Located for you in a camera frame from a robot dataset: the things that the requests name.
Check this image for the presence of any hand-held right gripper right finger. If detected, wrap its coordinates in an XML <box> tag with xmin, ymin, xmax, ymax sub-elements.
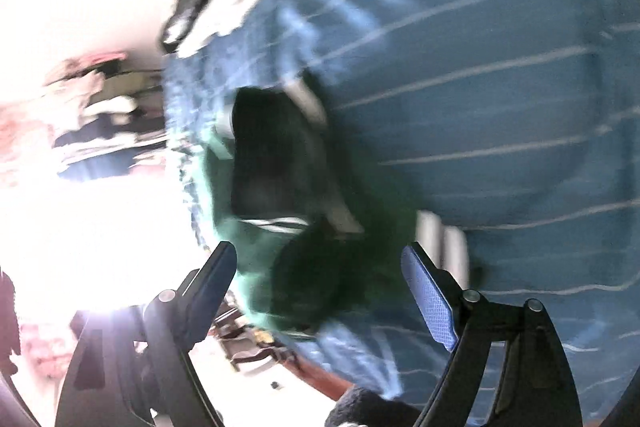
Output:
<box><xmin>401</xmin><ymin>242</ymin><xmax>584</xmax><ymax>427</ymax></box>

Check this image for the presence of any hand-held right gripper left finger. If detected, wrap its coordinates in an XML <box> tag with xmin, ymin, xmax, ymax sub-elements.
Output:
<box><xmin>55</xmin><ymin>241</ymin><xmax>238</xmax><ymax>427</ymax></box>

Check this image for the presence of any green and cream varsity jacket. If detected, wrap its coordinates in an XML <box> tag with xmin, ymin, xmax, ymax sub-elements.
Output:
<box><xmin>199</xmin><ymin>71</ymin><xmax>482</xmax><ymax>339</ymax></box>

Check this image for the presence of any clothes rack with hanging clothes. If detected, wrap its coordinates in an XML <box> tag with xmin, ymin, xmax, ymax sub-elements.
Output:
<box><xmin>44</xmin><ymin>51</ymin><xmax>167</xmax><ymax>180</ymax></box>

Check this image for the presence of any bed with blue striped sheet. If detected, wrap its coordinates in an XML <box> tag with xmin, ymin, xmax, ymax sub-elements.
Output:
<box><xmin>161</xmin><ymin>0</ymin><xmax>640</xmax><ymax>427</ymax></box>

